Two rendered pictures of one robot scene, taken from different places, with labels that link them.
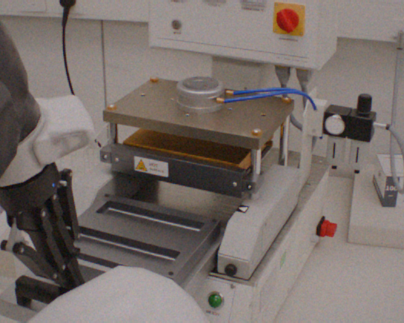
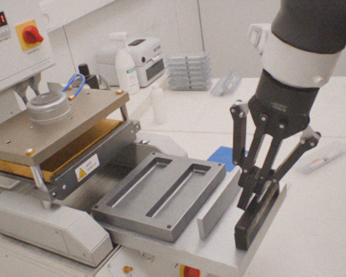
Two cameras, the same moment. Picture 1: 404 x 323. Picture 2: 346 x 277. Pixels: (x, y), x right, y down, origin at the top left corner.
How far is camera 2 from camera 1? 1.00 m
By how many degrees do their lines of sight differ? 69
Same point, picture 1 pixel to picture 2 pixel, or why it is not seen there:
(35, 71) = not seen: outside the picture
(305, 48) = (45, 51)
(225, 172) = (125, 128)
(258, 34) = (14, 59)
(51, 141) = not seen: hidden behind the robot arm
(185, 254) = (196, 161)
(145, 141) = (60, 160)
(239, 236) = (170, 147)
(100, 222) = (142, 204)
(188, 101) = (62, 110)
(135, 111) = (46, 140)
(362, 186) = not seen: hidden behind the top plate
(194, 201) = (76, 193)
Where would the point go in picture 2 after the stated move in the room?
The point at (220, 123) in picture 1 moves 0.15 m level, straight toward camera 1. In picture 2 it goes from (95, 105) to (168, 99)
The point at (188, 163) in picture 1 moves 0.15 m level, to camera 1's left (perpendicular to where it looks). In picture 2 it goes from (107, 141) to (83, 186)
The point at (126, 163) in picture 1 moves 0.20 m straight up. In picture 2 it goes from (71, 182) to (37, 76)
